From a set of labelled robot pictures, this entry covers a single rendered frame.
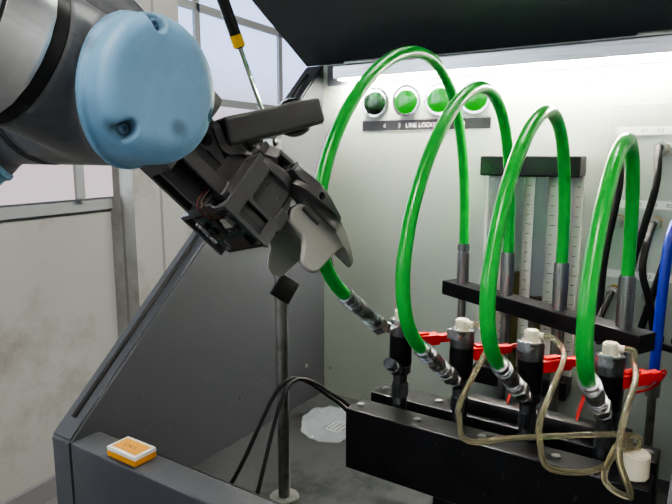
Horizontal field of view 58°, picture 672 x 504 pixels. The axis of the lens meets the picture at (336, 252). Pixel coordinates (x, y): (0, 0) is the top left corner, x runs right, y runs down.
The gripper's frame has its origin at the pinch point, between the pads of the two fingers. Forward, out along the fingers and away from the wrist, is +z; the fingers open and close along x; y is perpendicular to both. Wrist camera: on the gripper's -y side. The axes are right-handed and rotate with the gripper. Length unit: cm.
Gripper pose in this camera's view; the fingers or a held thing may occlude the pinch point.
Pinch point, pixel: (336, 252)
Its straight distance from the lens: 60.1
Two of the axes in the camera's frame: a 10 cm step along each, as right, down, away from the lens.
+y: -4.1, 7.6, -5.0
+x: 6.9, -1.0, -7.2
